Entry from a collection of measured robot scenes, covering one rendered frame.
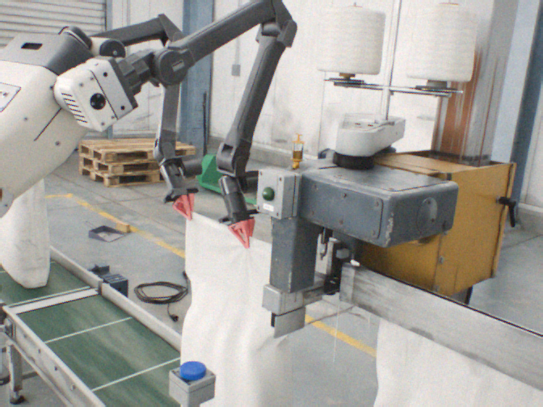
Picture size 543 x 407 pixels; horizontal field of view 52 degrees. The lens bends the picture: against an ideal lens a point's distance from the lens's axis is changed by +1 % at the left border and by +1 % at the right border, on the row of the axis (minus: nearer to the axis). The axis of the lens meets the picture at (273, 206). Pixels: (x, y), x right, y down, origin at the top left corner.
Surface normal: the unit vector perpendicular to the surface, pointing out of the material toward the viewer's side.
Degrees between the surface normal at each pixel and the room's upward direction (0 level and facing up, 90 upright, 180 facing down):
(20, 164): 115
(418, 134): 90
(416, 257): 90
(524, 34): 90
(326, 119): 90
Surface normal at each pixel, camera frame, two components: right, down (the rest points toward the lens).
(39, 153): 0.28, 0.65
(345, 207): -0.72, 0.12
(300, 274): 0.68, 0.23
